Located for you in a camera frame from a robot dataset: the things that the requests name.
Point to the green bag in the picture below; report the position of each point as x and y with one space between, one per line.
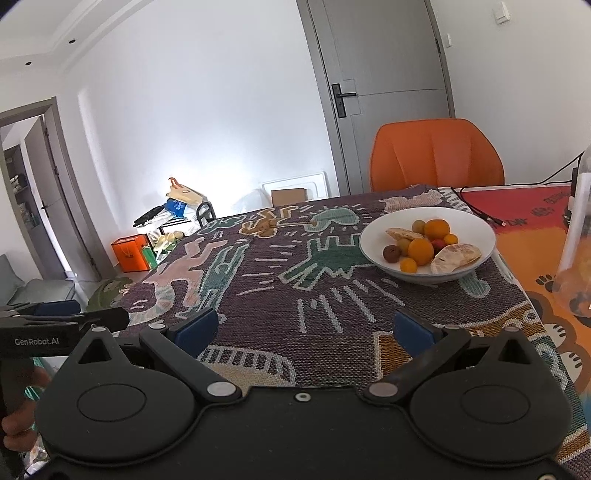
150 258

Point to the white ceramic bowl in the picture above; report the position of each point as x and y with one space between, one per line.
480 230

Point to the white board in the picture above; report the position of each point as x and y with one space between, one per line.
316 184

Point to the grey sofa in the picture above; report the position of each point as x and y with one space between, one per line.
46 288

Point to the grey open door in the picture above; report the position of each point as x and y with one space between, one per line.
60 203

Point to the pale yellow items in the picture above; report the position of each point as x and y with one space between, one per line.
168 241

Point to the person's left hand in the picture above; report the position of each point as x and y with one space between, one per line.
18 429

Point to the cardboard box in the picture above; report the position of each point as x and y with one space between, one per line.
288 197

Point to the small tangerine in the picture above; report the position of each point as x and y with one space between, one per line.
408 265
450 239

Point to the blue bag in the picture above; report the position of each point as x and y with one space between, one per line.
175 207

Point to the black metal frame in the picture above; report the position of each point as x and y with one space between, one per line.
205 213

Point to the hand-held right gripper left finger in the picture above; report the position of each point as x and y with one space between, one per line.
196 330

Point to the orange chair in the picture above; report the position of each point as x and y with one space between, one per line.
434 157

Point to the round flatbread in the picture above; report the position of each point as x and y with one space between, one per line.
403 233
455 258

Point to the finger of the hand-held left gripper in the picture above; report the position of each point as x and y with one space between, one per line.
104 319
57 307

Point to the orange box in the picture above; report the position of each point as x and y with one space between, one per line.
129 253

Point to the black folded item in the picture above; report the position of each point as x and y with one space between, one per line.
150 214

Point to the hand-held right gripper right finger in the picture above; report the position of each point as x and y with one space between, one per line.
413 330

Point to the clear plastic bottle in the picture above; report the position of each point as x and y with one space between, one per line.
577 258

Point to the grey shelf unit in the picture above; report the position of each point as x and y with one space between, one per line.
23 194

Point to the medium orange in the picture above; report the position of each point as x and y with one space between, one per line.
437 229

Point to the dark red peach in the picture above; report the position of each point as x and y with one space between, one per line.
391 253

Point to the white plastic bag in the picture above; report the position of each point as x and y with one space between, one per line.
251 203

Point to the red apple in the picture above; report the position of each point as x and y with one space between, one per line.
438 243

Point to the yellow-brown round fruit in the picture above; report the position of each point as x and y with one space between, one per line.
419 226

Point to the large orange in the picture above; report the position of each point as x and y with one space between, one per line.
420 251

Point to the brown paper bag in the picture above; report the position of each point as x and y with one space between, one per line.
183 190

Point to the orange printed mat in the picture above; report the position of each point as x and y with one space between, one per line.
531 249

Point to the green rug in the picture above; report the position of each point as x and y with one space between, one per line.
108 295

